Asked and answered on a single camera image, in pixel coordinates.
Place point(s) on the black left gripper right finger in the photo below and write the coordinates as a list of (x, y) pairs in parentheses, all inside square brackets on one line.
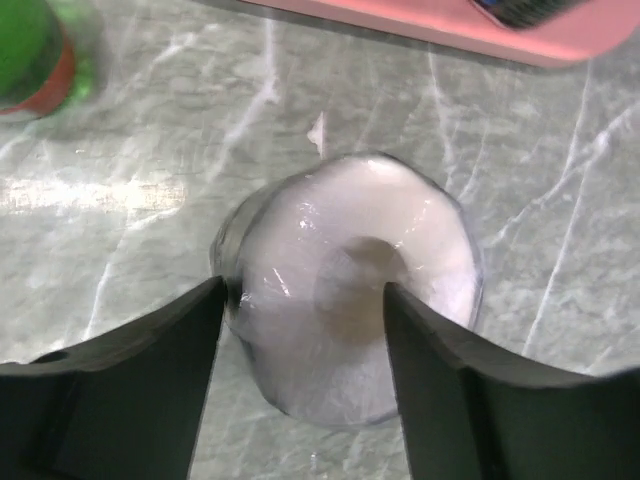
[(471, 409)]

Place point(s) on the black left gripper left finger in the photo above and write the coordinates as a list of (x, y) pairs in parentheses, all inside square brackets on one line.
[(126, 404)]

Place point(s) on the green glass bottle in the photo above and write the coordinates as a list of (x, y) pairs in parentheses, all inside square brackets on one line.
[(49, 56)]

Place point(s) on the pink three tier shelf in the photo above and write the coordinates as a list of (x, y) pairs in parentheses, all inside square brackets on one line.
[(575, 36)]

